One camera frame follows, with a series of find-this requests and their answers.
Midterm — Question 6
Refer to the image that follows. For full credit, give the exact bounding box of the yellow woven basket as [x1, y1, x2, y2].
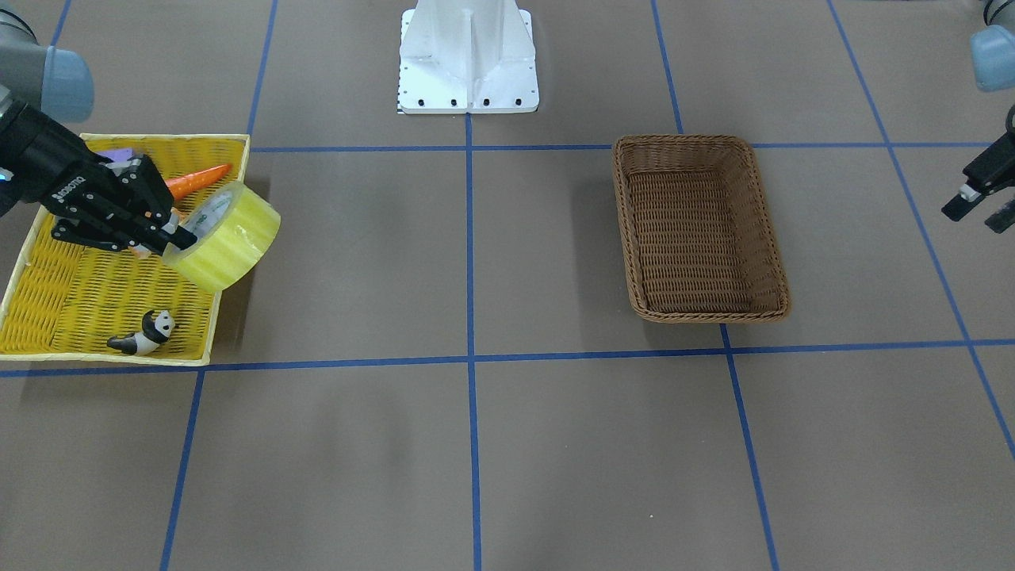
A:
[0, 132, 251, 367]

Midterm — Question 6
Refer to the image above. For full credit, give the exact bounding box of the purple foam block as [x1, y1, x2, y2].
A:
[97, 148, 136, 163]

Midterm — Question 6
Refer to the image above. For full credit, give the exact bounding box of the yellow clear tape roll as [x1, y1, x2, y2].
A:
[162, 181, 282, 293]

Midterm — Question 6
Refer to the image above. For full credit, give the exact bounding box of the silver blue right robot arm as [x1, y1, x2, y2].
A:
[1, 4, 198, 255]

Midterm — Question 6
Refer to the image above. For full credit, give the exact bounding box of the brown wicker basket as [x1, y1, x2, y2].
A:
[612, 134, 791, 324]

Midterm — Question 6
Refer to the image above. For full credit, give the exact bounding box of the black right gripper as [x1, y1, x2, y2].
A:
[1, 102, 198, 255]

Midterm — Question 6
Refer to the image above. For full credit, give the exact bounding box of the orange toy carrot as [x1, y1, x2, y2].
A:
[164, 163, 232, 201]

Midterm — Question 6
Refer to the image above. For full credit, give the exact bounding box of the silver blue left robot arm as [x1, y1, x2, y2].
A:
[941, 1, 1014, 223]

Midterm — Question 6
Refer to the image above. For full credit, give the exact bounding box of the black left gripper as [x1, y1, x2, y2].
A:
[941, 142, 1015, 234]

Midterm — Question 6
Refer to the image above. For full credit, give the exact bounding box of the white central pedestal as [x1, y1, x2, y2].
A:
[396, 1, 540, 115]

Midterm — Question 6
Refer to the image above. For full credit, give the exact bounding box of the toy panda figure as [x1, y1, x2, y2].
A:
[105, 310, 175, 355]

